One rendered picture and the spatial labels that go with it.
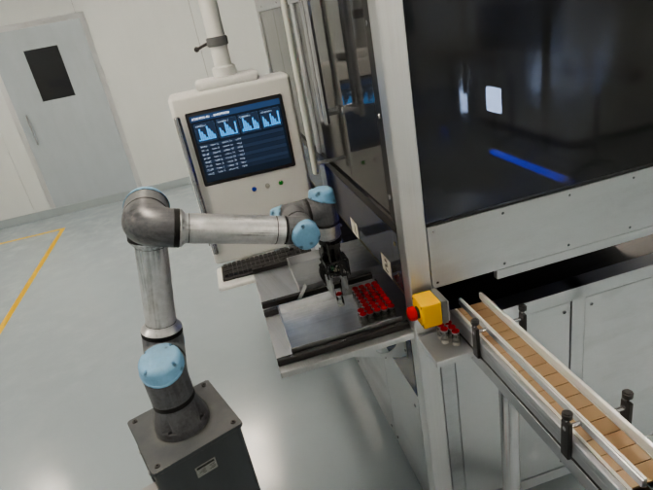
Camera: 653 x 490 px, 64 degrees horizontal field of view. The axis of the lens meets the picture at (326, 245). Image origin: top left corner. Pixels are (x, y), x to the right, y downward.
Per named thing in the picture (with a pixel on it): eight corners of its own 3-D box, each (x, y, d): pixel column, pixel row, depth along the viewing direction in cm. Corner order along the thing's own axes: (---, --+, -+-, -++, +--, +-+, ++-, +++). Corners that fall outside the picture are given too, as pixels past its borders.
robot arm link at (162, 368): (151, 416, 137) (133, 375, 131) (150, 386, 149) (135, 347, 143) (195, 401, 139) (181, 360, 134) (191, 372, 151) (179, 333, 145)
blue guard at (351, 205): (288, 151, 325) (282, 122, 317) (405, 290, 150) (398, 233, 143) (287, 151, 325) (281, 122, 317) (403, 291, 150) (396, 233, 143)
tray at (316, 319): (375, 287, 179) (373, 278, 177) (403, 325, 155) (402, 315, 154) (279, 314, 173) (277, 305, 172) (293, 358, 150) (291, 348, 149)
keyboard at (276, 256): (308, 245, 237) (307, 240, 236) (315, 258, 225) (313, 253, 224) (222, 268, 232) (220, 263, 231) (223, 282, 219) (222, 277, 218)
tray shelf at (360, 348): (365, 243, 216) (365, 239, 215) (439, 331, 153) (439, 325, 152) (253, 273, 209) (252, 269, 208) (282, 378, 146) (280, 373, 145)
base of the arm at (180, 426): (165, 451, 138) (154, 423, 134) (149, 421, 150) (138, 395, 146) (217, 422, 145) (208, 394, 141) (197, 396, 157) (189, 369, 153)
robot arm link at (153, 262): (145, 386, 147) (117, 199, 126) (145, 357, 160) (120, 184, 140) (189, 378, 150) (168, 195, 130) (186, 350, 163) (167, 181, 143)
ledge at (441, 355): (462, 329, 152) (461, 323, 151) (484, 353, 141) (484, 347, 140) (417, 342, 150) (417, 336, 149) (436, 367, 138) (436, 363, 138)
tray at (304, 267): (369, 243, 211) (367, 235, 209) (392, 270, 187) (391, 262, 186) (288, 265, 205) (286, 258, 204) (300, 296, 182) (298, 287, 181)
